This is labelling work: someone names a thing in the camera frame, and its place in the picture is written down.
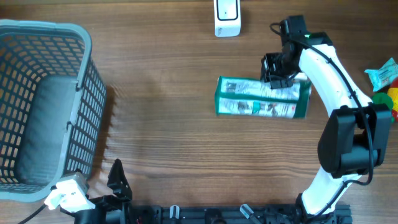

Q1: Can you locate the white barcode scanner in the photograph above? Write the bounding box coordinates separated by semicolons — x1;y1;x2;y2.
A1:
213;0;241;38

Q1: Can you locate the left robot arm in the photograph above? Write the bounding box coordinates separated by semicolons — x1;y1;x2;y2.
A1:
73;159;132;224

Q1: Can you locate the green 3M gloves package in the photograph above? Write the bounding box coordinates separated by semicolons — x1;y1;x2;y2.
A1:
215;76;312;119

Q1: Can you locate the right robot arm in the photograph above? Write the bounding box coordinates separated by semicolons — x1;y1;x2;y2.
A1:
261;15;391;222

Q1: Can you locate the grey plastic shopping basket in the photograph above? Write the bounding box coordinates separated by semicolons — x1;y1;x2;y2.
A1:
1;19;106;202

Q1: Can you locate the red chili sauce bottle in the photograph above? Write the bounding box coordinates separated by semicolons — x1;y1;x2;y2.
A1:
387;78;398;119

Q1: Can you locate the black left camera cable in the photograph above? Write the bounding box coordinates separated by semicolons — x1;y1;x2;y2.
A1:
19;203;48;224

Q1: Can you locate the white jar green lid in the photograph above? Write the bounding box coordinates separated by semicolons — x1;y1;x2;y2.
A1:
371;93;395;123

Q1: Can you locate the teal wet wipes pack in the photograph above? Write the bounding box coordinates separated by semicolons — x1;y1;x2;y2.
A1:
364;58;397;92

